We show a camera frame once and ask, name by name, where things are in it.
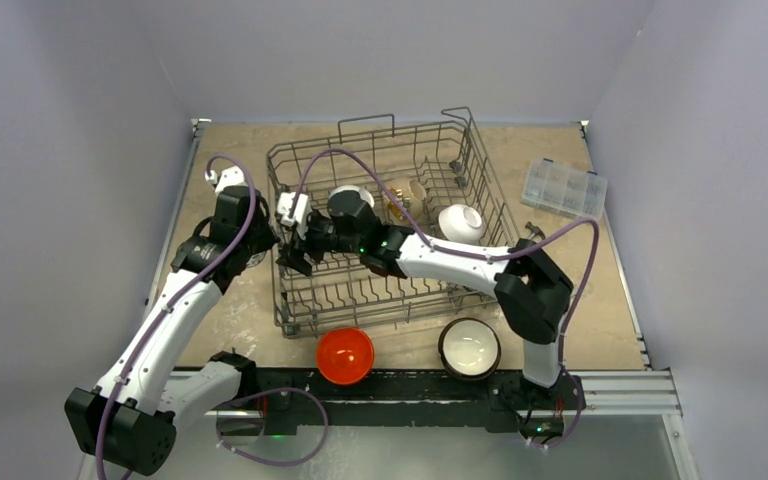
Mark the plain white bowl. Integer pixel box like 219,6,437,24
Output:
328,184,375,208

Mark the orange bowl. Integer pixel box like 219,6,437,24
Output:
315,328,375,386

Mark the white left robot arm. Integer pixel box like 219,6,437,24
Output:
64,183,277,479

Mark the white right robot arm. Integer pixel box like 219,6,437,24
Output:
276,191,573,407

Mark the black bowl white inside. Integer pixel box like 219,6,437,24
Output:
437,317,501,381

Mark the clear plastic organizer box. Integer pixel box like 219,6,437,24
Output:
520,158,608,220

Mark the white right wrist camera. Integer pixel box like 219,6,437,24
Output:
276,192,312,240

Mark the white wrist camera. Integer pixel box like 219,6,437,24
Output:
204,166,248,196
276,192,312,240

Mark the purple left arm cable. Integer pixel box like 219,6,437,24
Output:
93,153,258,480

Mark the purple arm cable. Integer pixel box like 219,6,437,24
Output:
93,153,258,480
291,148,601,452

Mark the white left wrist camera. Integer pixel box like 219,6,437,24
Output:
204,166,248,196

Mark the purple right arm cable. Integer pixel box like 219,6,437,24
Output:
291,148,601,452

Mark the grey wire dish rack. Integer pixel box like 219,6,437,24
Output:
265,105,524,340

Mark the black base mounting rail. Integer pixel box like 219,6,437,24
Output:
218,367,587,436

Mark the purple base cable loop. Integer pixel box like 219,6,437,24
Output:
214,386,330,468

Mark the black handled hammer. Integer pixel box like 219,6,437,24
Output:
525,222,546,243

